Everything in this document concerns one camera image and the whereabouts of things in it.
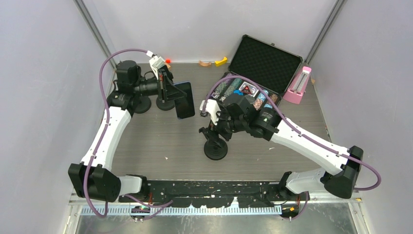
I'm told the blue round chip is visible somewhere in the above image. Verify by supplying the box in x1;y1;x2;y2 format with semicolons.
233;90;244;96

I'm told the brown chip stack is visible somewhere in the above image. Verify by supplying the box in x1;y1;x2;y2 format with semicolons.
264;94;279;109

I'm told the green chip stack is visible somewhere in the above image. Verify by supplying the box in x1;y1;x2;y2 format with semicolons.
219;78;242;102

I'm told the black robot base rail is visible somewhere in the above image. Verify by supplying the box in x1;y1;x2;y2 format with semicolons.
132;180;305;208

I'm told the red all-in triangle upper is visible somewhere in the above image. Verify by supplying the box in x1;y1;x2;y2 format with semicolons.
239;84;254;95

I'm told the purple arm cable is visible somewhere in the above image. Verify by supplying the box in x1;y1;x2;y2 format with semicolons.
201;74;382;222
83;48;173;222

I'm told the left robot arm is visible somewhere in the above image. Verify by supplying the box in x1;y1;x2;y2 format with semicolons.
68;58;194;203

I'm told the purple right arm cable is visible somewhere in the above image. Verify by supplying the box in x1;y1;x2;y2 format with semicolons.
201;74;382;222

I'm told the black poker chip case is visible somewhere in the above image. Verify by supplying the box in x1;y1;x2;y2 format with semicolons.
223;35;303;109

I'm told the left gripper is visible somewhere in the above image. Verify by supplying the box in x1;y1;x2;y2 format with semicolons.
132;69;187;103

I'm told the pink metronome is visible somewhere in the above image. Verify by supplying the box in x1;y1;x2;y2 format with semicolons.
282;66;312;104

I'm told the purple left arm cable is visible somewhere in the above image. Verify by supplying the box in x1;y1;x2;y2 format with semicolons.
83;48;173;222

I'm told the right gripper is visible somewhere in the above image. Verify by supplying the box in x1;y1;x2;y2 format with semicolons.
204;107;246;149

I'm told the yellow wooden block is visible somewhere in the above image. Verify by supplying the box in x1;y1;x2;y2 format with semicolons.
214;57;228;67

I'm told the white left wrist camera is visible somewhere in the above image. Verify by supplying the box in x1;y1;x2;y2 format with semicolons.
146;50;165;79

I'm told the blue smartphone face down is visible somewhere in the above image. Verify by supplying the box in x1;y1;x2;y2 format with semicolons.
174;81;195;119

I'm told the light blue chip stack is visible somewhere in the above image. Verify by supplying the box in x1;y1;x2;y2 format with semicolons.
257;89;268;102

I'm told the brown wooden arch block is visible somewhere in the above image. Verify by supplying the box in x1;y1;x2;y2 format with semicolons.
198;60;212;67

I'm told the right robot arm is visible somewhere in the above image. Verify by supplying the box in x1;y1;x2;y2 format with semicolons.
199;94;363;200

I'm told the small-clamp black phone stand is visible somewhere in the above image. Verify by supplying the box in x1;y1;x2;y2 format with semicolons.
199;127;228;160

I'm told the purple chip stack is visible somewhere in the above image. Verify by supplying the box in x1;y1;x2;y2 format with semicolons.
210;78;234;101

